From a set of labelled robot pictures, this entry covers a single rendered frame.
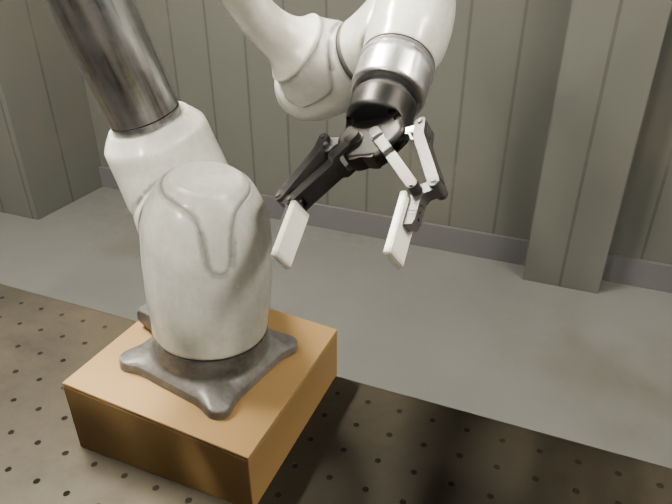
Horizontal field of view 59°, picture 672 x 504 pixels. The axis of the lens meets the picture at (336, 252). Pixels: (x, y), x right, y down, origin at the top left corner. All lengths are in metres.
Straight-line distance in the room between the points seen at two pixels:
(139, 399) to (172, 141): 0.34
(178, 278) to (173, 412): 0.18
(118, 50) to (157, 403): 0.44
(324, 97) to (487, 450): 0.53
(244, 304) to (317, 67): 0.32
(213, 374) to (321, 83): 0.40
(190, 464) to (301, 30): 0.57
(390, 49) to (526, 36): 1.79
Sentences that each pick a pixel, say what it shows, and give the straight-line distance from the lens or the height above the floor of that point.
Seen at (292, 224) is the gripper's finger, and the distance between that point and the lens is 0.64.
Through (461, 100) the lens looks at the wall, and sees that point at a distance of 2.55.
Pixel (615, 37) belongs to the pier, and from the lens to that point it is 2.32.
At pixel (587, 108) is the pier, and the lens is 2.36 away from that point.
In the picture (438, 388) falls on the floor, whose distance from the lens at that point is 2.02.
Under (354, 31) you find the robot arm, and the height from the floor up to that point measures 1.22.
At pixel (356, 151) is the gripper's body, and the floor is 1.12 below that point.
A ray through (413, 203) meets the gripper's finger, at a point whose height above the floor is 1.10.
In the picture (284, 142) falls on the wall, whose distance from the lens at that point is 2.89.
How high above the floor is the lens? 1.34
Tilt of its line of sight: 29 degrees down
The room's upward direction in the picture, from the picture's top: straight up
